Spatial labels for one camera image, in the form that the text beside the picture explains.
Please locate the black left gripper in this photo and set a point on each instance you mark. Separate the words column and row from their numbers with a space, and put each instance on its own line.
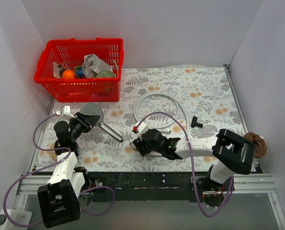
column 84, row 120

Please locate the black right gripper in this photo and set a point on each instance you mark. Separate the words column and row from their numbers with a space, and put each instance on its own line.
column 140, row 145

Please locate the grey shower head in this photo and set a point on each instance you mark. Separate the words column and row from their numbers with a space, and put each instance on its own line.
column 91, row 109

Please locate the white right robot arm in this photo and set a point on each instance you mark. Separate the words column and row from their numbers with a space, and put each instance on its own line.
column 235, row 154

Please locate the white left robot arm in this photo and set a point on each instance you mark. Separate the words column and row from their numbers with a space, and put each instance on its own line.
column 59, row 197

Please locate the black pipe fitting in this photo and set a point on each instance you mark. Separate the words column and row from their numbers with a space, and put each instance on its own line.
column 195, row 123

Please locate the brown tape roll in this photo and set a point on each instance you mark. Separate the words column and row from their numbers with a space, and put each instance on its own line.
column 52, row 153

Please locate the green round fruit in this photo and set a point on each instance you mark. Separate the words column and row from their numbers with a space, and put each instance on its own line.
column 106, row 74

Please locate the orange fruit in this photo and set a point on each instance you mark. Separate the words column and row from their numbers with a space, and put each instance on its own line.
column 68, row 75

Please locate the floral table mat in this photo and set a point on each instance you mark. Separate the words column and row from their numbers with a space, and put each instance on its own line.
column 174, row 96

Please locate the crumpled grey paper bag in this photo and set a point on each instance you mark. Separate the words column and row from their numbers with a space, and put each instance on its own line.
column 93, row 65

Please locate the red plastic basket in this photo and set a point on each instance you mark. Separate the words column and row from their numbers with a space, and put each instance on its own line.
column 61, row 55

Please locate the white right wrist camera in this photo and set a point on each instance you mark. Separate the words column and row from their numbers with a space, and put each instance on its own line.
column 140, row 128

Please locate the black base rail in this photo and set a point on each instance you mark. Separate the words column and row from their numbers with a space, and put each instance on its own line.
column 151, row 186

